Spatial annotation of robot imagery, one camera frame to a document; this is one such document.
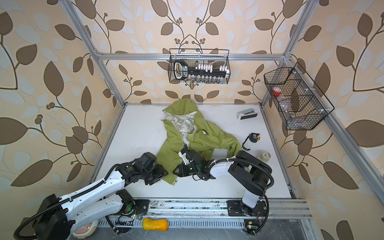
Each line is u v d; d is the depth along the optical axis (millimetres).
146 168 649
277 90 801
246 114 1094
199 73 845
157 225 666
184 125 985
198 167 687
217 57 910
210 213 736
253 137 978
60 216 403
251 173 469
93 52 890
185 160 786
